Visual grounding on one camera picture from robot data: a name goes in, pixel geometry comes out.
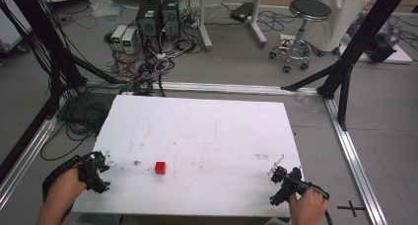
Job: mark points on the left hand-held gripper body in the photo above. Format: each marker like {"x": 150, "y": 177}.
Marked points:
{"x": 92, "y": 177}

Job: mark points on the white cloth cover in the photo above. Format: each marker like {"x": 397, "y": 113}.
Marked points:
{"x": 341, "y": 11}

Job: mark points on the white power strip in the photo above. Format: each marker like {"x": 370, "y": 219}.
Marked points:
{"x": 161, "y": 56}

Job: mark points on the grey white cabinet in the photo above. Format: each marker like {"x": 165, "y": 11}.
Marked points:
{"x": 10, "y": 24}

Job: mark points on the red cube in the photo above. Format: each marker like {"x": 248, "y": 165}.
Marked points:
{"x": 160, "y": 168}

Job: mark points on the white power supply unit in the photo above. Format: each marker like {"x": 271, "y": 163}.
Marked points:
{"x": 129, "y": 40}
{"x": 117, "y": 36}

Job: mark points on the long aluminium floor rail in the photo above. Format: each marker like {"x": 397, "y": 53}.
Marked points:
{"x": 236, "y": 88}

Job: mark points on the black round stool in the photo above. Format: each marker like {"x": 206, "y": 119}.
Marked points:
{"x": 304, "y": 27}

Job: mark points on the flat black box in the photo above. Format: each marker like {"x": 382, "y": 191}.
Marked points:
{"x": 242, "y": 12}

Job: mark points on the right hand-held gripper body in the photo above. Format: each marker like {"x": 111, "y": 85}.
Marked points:
{"x": 290, "y": 186}

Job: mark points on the white floor board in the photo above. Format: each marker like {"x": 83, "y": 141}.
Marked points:
{"x": 399, "y": 55}

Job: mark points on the black frame post with braces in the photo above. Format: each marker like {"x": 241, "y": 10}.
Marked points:
{"x": 364, "y": 34}

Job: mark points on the person's right hand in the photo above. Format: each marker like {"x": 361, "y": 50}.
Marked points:
{"x": 308, "y": 208}

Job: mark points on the clear plastic bag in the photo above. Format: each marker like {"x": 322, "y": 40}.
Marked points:
{"x": 105, "y": 6}

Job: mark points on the black and grey machine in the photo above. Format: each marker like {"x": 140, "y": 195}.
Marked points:
{"x": 383, "y": 47}

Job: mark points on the large black computer tower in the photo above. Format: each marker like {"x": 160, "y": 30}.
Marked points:
{"x": 149, "y": 24}

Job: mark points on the white desk leg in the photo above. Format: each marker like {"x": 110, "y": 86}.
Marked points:
{"x": 203, "y": 21}
{"x": 257, "y": 21}

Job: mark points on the person's left hand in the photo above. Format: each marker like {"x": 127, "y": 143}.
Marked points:
{"x": 64, "y": 191}

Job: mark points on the slim black computer tower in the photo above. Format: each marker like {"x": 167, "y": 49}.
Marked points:
{"x": 171, "y": 17}

